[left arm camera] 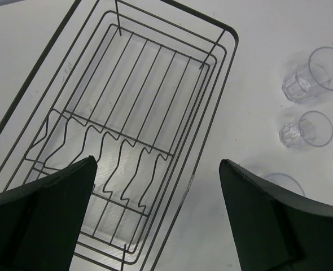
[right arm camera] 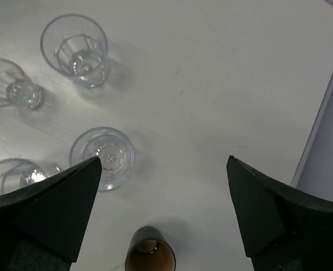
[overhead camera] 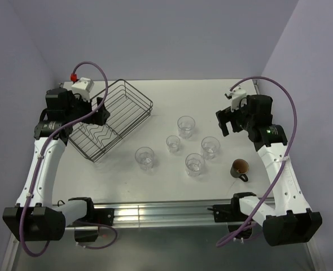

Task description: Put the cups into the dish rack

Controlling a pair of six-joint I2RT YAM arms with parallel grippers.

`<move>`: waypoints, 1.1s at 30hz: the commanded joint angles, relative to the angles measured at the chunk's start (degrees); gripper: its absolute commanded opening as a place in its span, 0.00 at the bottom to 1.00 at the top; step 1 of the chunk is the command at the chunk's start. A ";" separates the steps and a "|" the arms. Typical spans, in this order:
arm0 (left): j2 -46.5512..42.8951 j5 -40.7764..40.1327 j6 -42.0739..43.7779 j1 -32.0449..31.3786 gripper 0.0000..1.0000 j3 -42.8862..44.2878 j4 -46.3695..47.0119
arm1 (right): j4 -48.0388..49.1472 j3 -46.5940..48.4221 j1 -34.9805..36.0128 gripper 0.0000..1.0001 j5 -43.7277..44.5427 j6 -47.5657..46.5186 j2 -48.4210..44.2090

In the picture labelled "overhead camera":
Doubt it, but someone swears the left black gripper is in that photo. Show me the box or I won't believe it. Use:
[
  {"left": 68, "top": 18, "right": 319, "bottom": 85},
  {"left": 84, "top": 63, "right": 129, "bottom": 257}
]
[{"left": 64, "top": 90, "right": 109, "bottom": 126}]

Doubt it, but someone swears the clear glass back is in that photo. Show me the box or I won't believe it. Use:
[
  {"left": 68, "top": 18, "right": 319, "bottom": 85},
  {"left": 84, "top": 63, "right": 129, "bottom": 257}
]
[{"left": 177, "top": 116, "right": 195, "bottom": 139}]

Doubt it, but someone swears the dark brown mug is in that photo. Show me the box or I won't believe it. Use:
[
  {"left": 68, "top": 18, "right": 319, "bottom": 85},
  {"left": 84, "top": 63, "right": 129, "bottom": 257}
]
[{"left": 230, "top": 159, "right": 249, "bottom": 182}]

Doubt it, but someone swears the small clear glass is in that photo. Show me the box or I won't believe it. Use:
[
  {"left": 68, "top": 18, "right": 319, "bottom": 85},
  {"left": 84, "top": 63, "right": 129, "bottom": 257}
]
[{"left": 166, "top": 135, "right": 181, "bottom": 153}]

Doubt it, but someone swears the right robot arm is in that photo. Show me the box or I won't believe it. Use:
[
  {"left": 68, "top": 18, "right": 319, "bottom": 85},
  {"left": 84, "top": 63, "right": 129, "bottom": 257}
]
[{"left": 216, "top": 94, "right": 322, "bottom": 247}]

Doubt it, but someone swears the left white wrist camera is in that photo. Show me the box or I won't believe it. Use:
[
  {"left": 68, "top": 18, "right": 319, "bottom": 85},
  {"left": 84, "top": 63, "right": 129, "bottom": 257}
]
[{"left": 71, "top": 77, "right": 94, "bottom": 102}]

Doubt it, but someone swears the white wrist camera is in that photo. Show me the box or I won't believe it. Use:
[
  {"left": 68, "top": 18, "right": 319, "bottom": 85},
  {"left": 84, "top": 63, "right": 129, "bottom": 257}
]
[
  {"left": 225, "top": 86, "right": 247, "bottom": 112},
  {"left": 71, "top": 77, "right": 94, "bottom": 102}
]

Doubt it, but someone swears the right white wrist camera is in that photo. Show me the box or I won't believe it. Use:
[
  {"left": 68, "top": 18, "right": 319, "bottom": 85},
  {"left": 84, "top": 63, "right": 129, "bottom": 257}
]
[{"left": 225, "top": 86, "right": 247, "bottom": 112}]

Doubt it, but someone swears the black wire dish rack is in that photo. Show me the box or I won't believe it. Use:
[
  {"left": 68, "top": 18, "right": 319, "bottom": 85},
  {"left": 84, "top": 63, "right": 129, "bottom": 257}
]
[{"left": 69, "top": 79, "right": 153, "bottom": 162}]

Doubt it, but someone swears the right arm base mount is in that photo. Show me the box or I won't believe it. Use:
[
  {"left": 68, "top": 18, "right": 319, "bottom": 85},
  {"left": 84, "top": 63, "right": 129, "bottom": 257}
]
[{"left": 207, "top": 202, "right": 256, "bottom": 225}]

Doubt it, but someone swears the aluminium mounting rail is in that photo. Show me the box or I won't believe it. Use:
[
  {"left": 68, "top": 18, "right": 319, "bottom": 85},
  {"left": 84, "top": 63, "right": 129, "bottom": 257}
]
[{"left": 94, "top": 199, "right": 230, "bottom": 229}]

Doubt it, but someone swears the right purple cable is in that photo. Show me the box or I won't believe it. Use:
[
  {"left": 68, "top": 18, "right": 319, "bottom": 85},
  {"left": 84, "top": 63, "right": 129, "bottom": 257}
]
[{"left": 216, "top": 76, "right": 298, "bottom": 248}]

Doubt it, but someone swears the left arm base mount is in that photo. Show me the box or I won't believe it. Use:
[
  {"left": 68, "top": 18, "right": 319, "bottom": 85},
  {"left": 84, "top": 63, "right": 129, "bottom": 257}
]
[{"left": 72, "top": 208, "right": 114, "bottom": 243}]

